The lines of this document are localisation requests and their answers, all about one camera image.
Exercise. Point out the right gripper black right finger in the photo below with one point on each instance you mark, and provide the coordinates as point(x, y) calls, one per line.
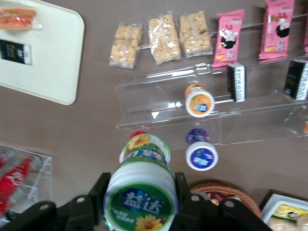
point(196, 209)

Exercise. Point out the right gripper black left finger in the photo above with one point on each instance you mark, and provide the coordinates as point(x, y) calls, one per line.
point(81, 209)

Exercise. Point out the green gum bottle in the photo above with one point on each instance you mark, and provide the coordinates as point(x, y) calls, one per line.
point(142, 183)

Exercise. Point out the blue gum bottle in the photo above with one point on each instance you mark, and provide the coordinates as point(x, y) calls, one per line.
point(201, 156)

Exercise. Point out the red gum bottle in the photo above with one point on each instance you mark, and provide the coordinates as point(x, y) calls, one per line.
point(137, 134)

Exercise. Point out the orange gum bottle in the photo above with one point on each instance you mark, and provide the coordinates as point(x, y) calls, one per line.
point(199, 103)

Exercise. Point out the cream plastic serving tray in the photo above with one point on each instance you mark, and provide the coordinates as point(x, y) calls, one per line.
point(48, 60)

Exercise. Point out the red cookie box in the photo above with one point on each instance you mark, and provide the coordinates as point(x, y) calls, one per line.
point(216, 195)

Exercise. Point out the dark brown wicker basket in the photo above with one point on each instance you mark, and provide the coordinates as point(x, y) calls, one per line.
point(240, 195)

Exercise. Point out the clear acrylic bottle rack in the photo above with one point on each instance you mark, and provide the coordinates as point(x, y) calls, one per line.
point(43, 166)

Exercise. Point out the red cola bottle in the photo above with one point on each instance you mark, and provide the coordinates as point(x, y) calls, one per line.
point(14, 183)

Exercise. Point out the white rectangular dish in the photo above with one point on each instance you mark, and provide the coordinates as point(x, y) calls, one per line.
point(269, 204)

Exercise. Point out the clear puffed snack packet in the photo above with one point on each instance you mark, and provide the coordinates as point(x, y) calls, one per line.
point(286, 225)

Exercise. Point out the yellow snack packet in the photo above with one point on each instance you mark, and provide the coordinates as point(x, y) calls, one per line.
point(288, 211)

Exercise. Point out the clear acrylic step stand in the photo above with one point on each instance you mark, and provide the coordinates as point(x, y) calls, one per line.
point(156, 96)

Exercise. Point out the small black snack box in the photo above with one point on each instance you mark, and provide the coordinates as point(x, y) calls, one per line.
point(237, 81)
point(297, 79)
point(14, 51)

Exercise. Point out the wrapped triangle sandwich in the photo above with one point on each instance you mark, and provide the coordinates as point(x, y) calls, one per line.
point(306, 127)
point(16, 19)

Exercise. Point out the clear-wrapped rice crisp bar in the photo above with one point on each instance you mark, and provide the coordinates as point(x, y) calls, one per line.
point(164, 38)
point(125, 45)
point(195, 33)

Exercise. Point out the pink cartoon snack packet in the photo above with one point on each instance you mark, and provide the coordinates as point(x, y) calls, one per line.
point(227, 38)
point(306, 33)
point(276, 29)

